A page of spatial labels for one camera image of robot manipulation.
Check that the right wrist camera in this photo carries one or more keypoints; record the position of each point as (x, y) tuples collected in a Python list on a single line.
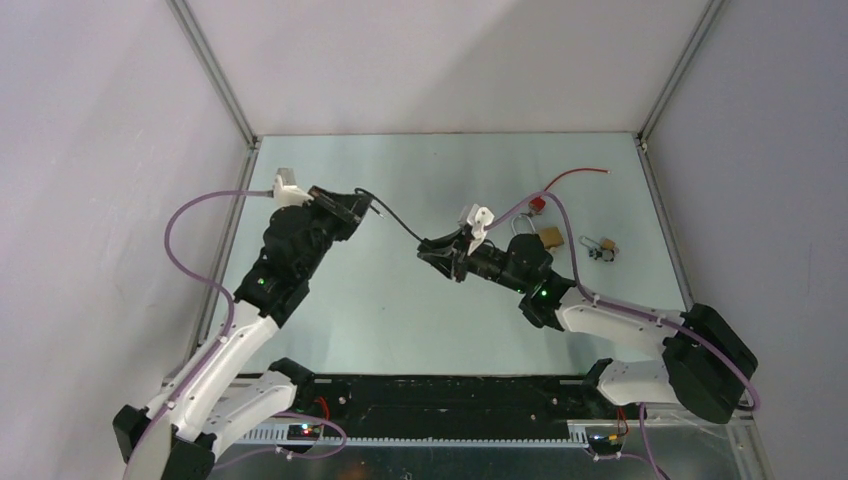
[(474, 221)]

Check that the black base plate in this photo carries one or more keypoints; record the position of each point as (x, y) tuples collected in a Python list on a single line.
[(457, 408)]

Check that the aluminium frame rail left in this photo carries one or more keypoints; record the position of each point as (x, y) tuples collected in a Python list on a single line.
[(197, 39)]

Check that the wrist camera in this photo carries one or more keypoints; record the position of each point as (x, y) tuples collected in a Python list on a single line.
[(285, 190), (474, 221)]

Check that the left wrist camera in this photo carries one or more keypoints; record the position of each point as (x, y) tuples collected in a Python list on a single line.
[(285, 190)]

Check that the red cable padlock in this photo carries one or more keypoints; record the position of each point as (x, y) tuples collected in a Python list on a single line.
[(538, 204)]

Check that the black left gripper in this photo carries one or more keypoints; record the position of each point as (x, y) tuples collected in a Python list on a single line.
[(346, 209)]

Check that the large brass padlock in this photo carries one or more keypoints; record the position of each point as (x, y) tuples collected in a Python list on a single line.
[(551, 237)]

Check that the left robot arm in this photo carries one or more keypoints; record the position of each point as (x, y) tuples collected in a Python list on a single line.
[(184, 430)]

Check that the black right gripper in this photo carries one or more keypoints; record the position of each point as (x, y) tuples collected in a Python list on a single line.
[(450, 254)]

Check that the black cable padlock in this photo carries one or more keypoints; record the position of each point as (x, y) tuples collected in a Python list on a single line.
[(385, 208)]

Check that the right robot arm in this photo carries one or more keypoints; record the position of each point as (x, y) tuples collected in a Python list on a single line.
[(694, 358)]

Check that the keys on small padlock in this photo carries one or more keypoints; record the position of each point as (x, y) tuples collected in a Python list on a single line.
[(602, 254)]

